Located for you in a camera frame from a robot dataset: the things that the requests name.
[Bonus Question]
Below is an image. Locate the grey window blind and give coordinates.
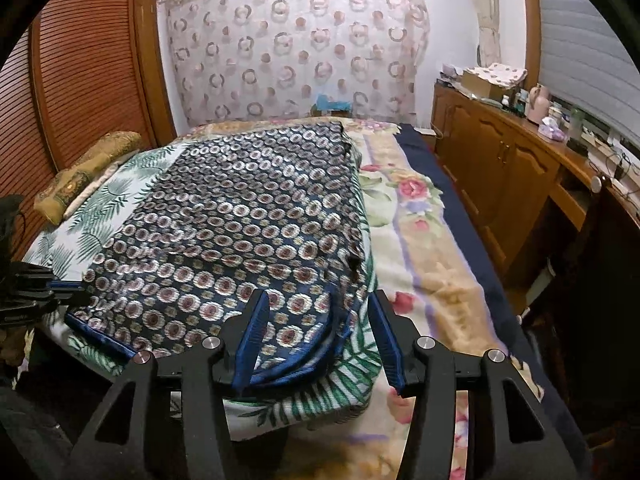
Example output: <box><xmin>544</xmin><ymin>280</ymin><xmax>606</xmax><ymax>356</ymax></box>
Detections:
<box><xmin>537</xmin><ymin>0</ymin><xmax>640</xmax><ymax>146</ymax></box>

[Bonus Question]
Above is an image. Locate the white floral cloth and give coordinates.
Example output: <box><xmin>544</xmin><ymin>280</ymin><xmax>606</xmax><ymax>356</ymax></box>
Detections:
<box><xmin>472</xmin><ymin>62</ymin><xmax>528</xmax><ymax>86</ymax></box>

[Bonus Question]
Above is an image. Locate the beige hanging curtain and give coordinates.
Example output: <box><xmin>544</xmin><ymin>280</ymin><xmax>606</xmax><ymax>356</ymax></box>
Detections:
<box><xmin>470</xmin><ymin>0</ymin><xmax>503</xmax><ymax>68</ymax></box>

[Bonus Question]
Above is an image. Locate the navy bed sheet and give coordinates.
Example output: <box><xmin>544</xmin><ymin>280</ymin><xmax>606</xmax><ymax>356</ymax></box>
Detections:
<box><xmin>397</xmin><ymin>122</ymin><xmax>596</xmax><ymax>480</ymax></box>

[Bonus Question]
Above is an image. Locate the wooden window frame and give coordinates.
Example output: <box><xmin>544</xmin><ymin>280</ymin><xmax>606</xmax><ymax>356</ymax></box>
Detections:
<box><xmin>520</xmin><ymin>0</ymin><xmax>546</xmax><ymax>91</ymax></box>

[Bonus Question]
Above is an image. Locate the ring-patterned curtain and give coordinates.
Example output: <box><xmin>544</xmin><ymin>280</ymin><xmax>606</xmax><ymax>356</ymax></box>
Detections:
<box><xmin>160</xmin><ymin>0</ymin><xmax>433</xmax><ymax>128</ymax></box>

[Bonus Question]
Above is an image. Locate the blue cloth bundle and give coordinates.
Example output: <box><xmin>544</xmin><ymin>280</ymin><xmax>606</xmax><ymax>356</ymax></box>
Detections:
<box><xmin>316</xmin><ymin>94</ymin><xmax>353</xmax><ymax>113</ymax></box>

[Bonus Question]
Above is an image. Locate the louvered wooden door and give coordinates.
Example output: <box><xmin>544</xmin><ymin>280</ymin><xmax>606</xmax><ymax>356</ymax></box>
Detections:
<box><xmin>0</xmin><ymin>0</ymin><xmax>176</xmax><ymax>261</ymax></box>

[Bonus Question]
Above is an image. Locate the patterned blue-trimmed robe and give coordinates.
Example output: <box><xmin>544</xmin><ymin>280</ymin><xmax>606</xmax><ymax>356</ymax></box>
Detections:
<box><xmin>65</xmin><ymin>120</ymin><xmax>373</xmax><ymax>396</ymax></box>

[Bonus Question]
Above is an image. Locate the cluster of small bottles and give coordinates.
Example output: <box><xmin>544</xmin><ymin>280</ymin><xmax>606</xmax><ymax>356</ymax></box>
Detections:
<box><xmin>502</xmin><ymin>91</ymin><xmax>530</xmax><ymax>113</ymax></box>

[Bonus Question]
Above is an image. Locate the pink jug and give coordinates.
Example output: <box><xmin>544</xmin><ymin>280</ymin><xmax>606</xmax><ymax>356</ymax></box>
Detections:
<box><xmin>527</xmin><ymin>84</ymin><xmax>552</xmax><ymax>123</ymax></box>

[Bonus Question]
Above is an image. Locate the gold patterned pillow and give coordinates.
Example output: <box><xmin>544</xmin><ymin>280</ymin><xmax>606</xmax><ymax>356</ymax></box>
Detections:
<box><xmin>34</xmin><ymin>131</ymin><xmax>143</xmax><ymax>221</ymax></box>

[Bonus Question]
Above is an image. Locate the dark wooden chair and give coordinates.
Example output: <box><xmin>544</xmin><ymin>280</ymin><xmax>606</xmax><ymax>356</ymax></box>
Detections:
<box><xmin>520</xmin><ymin>175</ymin><xmax>640</xmax><ymax>480</ymax></box>

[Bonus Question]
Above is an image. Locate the cardboard box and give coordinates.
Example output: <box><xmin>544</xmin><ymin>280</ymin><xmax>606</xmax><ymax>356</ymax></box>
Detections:
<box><xmin>457</xmin><ymin>70</ymin><xmax>506</xmax><ymax>101</ymax></box>

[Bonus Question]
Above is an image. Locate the cream pillow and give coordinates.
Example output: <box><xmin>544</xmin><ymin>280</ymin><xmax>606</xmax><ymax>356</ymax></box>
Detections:
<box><xmin>62</xmin><ymin>160</ymin><xmax>132</xmax><ymax>221</ymax></box>

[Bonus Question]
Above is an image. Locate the floral blanket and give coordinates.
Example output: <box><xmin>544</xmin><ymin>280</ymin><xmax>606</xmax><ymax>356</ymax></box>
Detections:
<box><xmin>190</xmin><ymin>117</ymin><xmax>546</xmax><ymax>480</ymax></box>

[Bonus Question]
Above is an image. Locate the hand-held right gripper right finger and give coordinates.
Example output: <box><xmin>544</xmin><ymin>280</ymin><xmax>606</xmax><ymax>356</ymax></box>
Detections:
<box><xmin>368</xmin><ymin>289</ymin><xmax>587</xmax><ymax>480</ymax></box>

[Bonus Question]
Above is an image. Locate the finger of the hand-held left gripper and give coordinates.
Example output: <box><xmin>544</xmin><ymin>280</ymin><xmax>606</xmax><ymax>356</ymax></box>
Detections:
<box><xmin>15</xmin><ymin>290</ymin><xmax>96</xmax><ymax>321</ymax></box>
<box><xmin>15</xmin><ymin>266</ymin><xmax>85</xmax><ymax>292</ymax></box>

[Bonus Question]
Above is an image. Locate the purple tissue pack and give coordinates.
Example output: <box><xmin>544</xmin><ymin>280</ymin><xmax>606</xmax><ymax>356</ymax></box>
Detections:
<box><xmin>537</xmin><ymin>117</ymin><xmax>568</xmax><ymax>142</ymax></box>

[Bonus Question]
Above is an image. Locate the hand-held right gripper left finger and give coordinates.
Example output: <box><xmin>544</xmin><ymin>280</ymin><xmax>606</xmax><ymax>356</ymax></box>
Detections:
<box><xmin>65</xmin><ymin>290</ymin><xmax>272</xmax><ymax>480</ymax></box>

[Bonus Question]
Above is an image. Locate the wooden cabinet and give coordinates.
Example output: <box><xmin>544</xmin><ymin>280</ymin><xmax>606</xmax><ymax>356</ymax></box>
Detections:
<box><xmin>430</xmin><ymin>82</ymin><xmax>640</xmax><ymax>311</ymax></box>

